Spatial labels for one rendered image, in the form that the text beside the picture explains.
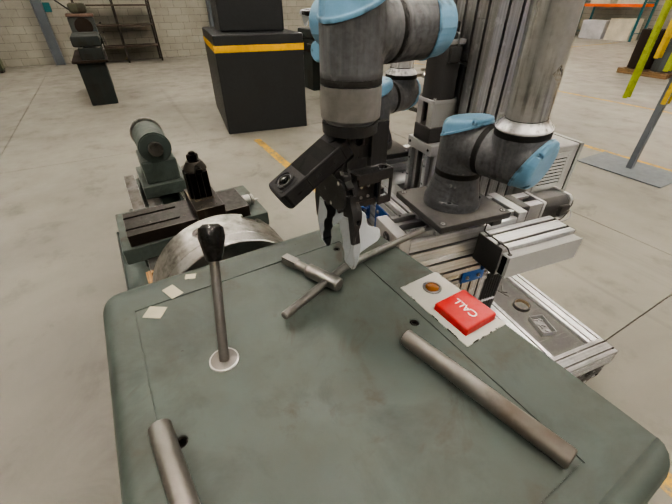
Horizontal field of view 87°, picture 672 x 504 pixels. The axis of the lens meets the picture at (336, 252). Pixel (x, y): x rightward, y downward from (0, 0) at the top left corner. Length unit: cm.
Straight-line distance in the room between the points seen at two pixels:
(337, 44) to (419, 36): 11
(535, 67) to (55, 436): 224
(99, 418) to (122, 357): 164
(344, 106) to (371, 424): 35
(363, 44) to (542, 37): 45
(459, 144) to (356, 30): 55
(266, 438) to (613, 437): 35
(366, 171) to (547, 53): 45
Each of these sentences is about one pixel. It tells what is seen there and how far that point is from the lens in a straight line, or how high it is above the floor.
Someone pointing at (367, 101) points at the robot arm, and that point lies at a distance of 44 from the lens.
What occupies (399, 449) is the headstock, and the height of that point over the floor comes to 126.
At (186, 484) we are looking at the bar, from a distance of 39.
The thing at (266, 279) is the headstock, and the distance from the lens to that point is 57.
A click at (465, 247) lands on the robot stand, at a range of 108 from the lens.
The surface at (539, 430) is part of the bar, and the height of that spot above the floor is 128.
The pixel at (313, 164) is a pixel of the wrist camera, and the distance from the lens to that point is 46.
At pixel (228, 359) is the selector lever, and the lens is 47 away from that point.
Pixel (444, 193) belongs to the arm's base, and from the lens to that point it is 96.
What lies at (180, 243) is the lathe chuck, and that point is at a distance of 78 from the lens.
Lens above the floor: 162
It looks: 36 degrees down
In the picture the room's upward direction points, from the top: straight up
